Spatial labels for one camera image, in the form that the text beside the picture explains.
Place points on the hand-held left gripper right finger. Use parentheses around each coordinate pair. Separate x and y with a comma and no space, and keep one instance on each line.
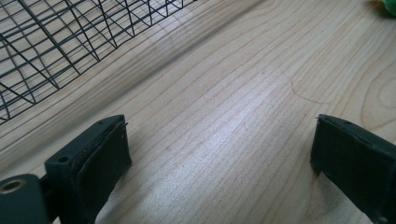
(358,168)

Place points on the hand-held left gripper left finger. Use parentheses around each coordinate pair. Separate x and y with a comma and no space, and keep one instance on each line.
(93,165)

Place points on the orange sponge with green pad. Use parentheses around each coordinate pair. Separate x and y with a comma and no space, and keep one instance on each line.
(389,6)

